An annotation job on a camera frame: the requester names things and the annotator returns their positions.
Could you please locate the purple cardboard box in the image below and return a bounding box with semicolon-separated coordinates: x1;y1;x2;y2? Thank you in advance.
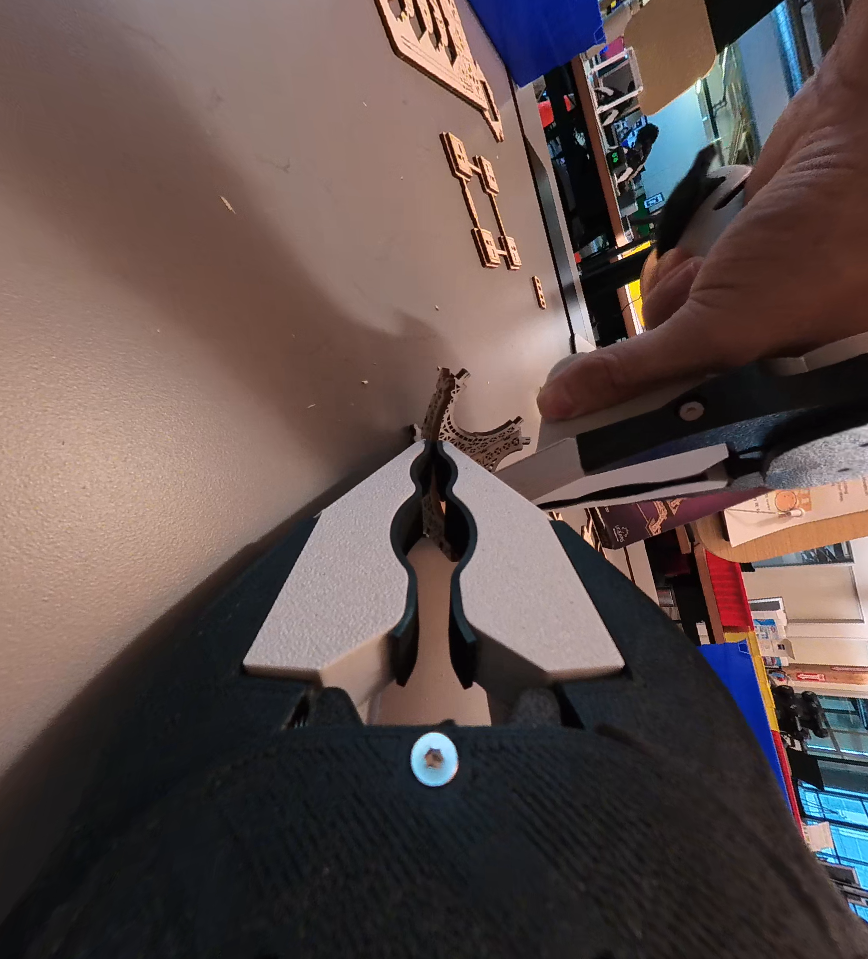
590;497;695;552

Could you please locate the grey desk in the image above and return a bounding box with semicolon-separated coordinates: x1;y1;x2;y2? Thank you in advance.
0;0;601;833

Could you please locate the black desk rail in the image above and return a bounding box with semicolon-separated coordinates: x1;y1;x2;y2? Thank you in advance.
514;82;599;354

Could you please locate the person's left hand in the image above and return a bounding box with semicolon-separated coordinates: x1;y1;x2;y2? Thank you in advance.
536;0;868;422

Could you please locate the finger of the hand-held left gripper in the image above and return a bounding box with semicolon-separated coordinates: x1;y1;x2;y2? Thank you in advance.
497;440;732;503
534;478;740;512

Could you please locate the yellow plastic bin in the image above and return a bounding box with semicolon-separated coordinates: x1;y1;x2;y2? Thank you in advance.
749;650;781;737

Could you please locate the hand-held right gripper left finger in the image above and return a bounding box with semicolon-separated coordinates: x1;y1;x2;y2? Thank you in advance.
242;441;438;710

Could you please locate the red plastic bin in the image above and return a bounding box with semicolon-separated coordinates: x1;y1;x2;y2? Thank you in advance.
771;730;807;830
706;553;755;632

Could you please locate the irregular wooden parts sheet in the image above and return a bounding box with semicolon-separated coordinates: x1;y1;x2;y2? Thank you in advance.
373;0;505;142

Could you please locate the blue plastic bin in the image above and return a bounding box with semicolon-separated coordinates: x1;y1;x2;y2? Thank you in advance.
699;640;792;812
467;0;608;88

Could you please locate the printed instruction sheet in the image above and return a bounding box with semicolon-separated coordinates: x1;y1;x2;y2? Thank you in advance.
722;468;868;548

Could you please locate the wooden four-square frame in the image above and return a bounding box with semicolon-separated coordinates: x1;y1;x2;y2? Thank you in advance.
439;131;523;271

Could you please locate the wooden tower base model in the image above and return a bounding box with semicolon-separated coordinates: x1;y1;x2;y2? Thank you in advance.
412;366;531;562

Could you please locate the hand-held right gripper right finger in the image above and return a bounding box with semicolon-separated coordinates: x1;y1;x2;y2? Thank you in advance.
437;442;626;710

